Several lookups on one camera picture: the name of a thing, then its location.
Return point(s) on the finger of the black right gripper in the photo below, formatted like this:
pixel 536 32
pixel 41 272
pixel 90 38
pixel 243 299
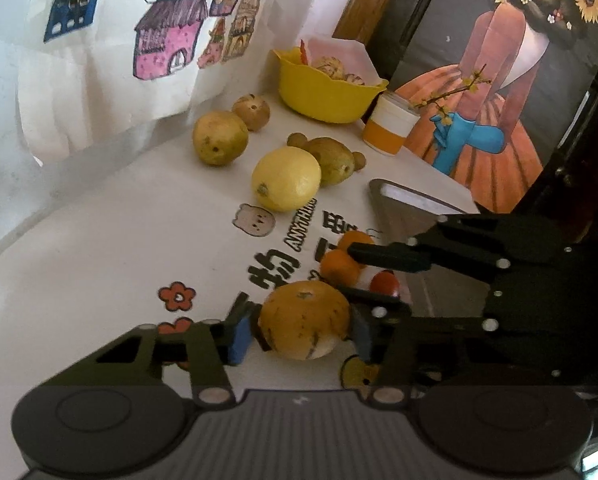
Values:
pixel 395 257

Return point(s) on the girl in orange dress poster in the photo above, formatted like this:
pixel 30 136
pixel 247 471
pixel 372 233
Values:
pixel 498 83

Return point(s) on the striped melon in bowl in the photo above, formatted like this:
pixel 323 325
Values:
pixel 331 67
pixel 354 79

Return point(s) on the small brown longan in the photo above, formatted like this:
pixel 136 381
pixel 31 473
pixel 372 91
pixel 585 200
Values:
pixel 359 161
pixel 297 140

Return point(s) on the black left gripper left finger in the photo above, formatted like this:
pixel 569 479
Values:
pixel 205 349

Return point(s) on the yellow plastic bowl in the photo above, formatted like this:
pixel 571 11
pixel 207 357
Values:
pixel 313 94

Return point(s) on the small brown longan left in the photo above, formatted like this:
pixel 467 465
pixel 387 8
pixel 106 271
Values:
pixel 297 140

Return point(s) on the orange red item in bowl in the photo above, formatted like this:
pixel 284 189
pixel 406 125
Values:
pixel 304 56

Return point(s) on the houses drawing paper sheet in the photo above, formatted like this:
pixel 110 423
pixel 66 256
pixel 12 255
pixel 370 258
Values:
pixel 91 69

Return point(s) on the striped yellow pepino melon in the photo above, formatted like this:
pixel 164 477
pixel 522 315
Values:
pixel 304 321

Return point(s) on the greenish yellow round pear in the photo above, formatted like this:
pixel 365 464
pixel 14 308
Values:
pixel 219 137

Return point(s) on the white and orange cup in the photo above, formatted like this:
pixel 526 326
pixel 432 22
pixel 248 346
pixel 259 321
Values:
pixel 390 123

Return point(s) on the large yellow lemon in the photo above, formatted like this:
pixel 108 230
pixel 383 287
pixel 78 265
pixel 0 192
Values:
pixel 286 179

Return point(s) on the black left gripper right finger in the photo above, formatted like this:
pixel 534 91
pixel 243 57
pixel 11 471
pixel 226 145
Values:
pixel 412 352

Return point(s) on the brown wooden door frame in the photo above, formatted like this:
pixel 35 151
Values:
pixel 369 0

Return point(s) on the pink white paper in bowl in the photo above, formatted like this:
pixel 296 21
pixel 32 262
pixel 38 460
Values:
pixel 350 52

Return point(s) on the small brown round fruit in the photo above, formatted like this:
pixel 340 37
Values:
pixel 253 111

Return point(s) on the small red tomato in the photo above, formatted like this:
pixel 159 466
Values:
pixel 385 283

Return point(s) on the small brown longan right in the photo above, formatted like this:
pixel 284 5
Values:
pixel 359 161

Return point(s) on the small orange tangerine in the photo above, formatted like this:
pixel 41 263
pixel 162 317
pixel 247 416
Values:
pixel 339 269
pixel 353 236

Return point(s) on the olive green pear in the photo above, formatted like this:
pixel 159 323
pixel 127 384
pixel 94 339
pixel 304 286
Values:
pixel 337 162

